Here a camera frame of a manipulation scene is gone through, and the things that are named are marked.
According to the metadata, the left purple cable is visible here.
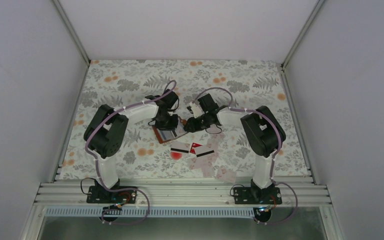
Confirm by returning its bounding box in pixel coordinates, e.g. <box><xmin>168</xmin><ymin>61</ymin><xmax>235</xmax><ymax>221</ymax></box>
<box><xmin>84</xmin><ymin>79</ymin><xmax>178</xmax><ymax>227</ymax></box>

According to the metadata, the aluminium rail frame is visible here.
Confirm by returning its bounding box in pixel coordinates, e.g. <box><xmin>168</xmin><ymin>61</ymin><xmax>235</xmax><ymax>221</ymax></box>
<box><xmin>34</xmin><ymin>178</ymin><xmax>332</xmax><ymax>207</ymax></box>

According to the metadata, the brown leather card holder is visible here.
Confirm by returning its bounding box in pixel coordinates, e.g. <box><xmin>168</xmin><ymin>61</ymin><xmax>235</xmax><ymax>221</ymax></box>
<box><xmin>152</xmin><ymin>117</ymin><xmax>187</xmax><ymax>144</ymax></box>

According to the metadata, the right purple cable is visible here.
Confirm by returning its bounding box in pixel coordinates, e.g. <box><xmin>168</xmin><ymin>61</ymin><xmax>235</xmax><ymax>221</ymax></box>
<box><xmin>191</xmin><ymin>87</ymin><xmax>299</xmax><ymax>226</ymax></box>

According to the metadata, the red card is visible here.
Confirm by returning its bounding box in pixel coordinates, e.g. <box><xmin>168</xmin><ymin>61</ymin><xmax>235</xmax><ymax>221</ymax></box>
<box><xmin>189</xmin><ymin>142</ymin><xmax>202</xmax><ymax>155</ymax></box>

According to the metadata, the blue slotted cable duct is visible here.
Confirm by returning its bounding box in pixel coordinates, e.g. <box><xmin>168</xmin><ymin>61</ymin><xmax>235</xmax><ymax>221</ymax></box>
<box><xmin>44</xmin><ymin>206</ymin><xmax>254</xmax><ymax>219</ymax></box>

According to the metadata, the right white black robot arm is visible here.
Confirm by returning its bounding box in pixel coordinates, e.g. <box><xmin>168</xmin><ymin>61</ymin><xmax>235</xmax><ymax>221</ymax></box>
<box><xmin>184</xmin><ymin>94</ymin><xmax>286</xmax><ymax>204</ymax></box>

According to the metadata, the white pink card lowest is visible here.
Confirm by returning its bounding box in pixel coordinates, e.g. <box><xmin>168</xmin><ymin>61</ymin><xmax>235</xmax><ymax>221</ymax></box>
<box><xmin>215</xmin><ymin>168</ymin><xmax>237</xmax><ymax>183</ymax></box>

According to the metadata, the purple cable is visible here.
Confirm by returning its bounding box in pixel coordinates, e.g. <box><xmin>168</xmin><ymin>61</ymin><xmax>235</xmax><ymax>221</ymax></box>
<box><xmin>84</xmin><ymin>79</ymin><xmax>178</xmax><ymax>227</ymax></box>
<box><xmin>191</xmin><ymin>87</ymin><xmax>299</xmax><ymax>226</ymax></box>

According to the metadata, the white card black stripe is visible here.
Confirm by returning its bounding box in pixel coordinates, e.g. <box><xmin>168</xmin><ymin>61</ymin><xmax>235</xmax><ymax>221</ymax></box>
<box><xmin>170</xmin><ymin>141</ymin><xmax>191</xmax><ymax>154</ymax></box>

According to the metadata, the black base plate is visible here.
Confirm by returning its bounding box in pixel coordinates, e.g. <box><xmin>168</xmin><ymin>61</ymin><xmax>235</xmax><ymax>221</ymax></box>
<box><xmin>232</xmin><ymin>186</ymin><xmax>283</xmax><ymax>205</ymax></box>
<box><xmin>86</xmin><ymin>184</ymin><xmax>138</xmax><ymax>204</ymax></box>

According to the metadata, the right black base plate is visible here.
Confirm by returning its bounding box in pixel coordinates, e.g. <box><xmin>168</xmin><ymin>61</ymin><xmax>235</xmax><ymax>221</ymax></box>
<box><xmin>232</xmin><ymin>186</ymin><xmax>283</xmax><ymax>205</ymax></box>

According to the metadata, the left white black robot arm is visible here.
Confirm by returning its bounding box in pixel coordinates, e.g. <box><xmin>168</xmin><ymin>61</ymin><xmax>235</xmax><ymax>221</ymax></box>
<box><xmin>83</xmin><ymin>89</ymin><xmax>183</xmax><ymax>203</ymax></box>

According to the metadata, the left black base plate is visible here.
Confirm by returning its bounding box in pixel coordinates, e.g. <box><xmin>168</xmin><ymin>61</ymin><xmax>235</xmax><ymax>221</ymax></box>
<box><xmin>86</xmin><ymin>184</ymin><xmax>138</xmax><ymax>204</ymax></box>

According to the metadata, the red round spot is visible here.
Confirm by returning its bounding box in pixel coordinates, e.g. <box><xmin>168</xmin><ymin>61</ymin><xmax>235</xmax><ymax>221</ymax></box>
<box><xmin>170</xmin><ymin>152</ymin><xmax>183</xmax><ymax>161</ymax></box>

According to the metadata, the floral patterned table mat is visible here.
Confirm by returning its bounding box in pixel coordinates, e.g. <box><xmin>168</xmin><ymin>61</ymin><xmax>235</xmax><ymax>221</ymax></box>
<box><xmin>59</xmin><ymin>59</ymin><xmax>308</xmax><ymax>180</ymax></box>

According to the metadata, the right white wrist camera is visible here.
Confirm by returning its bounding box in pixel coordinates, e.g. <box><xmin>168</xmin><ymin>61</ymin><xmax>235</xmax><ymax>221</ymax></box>
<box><xmin>187</xmin><ymin>102</ymin><xmax>203</xmax><ymax>118</ymax></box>

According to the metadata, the white pink card middle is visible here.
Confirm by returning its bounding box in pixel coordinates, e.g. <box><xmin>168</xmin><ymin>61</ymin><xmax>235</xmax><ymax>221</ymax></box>
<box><xmin>206</xmin><ymin>133</ymin><xmax>226</xmax><ymax>163</ymax></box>

